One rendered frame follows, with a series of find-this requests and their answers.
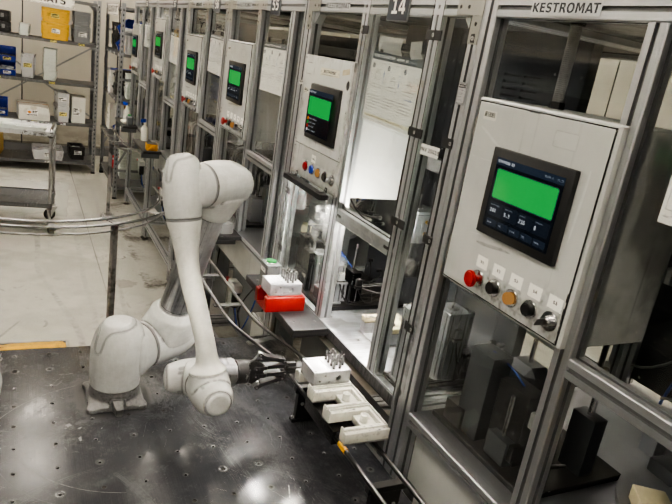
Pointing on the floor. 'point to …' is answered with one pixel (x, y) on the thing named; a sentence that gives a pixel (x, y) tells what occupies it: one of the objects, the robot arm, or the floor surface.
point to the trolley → (28, 197)
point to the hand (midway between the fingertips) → (295, 366)
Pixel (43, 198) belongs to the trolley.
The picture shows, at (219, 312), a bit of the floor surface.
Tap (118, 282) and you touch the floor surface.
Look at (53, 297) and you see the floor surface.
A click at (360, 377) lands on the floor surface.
